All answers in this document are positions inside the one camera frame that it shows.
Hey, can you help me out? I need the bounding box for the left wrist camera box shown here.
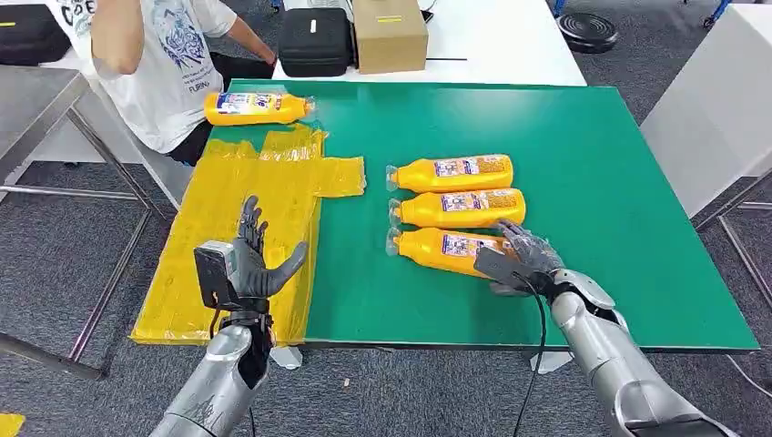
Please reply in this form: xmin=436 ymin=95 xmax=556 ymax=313
xmin=192 ymin=239 xmax=238 ymax=311

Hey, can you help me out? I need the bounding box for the yellow plastic sheet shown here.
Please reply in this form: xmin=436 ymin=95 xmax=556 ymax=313
xmin=129 ymin=123 xmax=367 ymax=348

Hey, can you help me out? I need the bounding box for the person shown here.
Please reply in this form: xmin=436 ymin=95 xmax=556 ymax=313
xmin=56 ymin=0 xmax=279 ymax=167

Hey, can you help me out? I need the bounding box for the green table mat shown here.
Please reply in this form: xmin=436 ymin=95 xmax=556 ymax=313
xmin=208 ymin=78 xmax=760 ymax=352

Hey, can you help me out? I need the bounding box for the steel frame table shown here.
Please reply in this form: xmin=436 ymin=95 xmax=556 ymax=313
xmin=0 ymin=65 xmax=182 ymax=382

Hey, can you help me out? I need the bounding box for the black round disc base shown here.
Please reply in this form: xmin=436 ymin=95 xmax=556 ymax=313
xmin=554 ymin=12 xmax=620 ymax=55

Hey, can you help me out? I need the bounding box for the brown cardboard box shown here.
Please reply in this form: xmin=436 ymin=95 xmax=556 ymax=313
xmin=351 ymin=0 xmax=430 ymax=76

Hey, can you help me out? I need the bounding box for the orange drink bottle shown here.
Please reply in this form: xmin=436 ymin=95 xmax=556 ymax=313
xmin=389 ymin=188 xmax=527 ymax=229
xmin=203 ymin=91 xmax=316 ymax=127
xmin=385 ymin=154 xmax=515 ymax=194
xmin=385 ymin=226 xmax=521 ymax=279

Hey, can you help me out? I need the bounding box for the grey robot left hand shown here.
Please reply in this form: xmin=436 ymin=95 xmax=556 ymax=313
xmin=231 ymin=194 xmax=310 ymax=300

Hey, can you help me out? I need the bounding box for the steel table leg frame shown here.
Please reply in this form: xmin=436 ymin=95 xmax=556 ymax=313
xmin=692 ymin=171 xmax=772 ymax=315

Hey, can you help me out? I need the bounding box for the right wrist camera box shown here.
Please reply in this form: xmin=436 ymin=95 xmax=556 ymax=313
xmin=472 ymin=246 xmax=539 ymax=292

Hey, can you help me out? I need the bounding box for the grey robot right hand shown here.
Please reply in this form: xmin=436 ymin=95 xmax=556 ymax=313
xmin=489 ymin=218 xmax=567 ymax=298

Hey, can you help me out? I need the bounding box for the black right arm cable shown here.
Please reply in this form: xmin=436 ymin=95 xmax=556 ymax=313
xmin=511 ymin=271 xmax=549 ymax=437

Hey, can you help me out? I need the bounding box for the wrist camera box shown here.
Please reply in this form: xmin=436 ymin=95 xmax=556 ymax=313
xmin=192 ymin=239 xmax=238 ymax=311
xmin=472 ymin=246 xmax=539 ymax=292

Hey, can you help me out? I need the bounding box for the black hard case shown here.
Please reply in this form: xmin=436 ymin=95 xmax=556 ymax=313
xmin=277 ymin=6 xmax=356 ymax=78

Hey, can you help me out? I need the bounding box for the pale floor cable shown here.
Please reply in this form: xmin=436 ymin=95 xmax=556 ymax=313
xmin=723 ymin=354 xmax=772 ymax=401

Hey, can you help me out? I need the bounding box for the white table foot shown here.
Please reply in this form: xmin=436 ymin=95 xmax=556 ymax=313
xmin=529 ymin=351 xmax=574 ymax=375
xmin=268 ymin=344 xmax=303 ymax=371

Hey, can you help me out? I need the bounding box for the black flat case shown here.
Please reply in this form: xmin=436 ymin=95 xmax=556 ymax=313
xmin=0 ymin=5 xmax=72 ymax=66

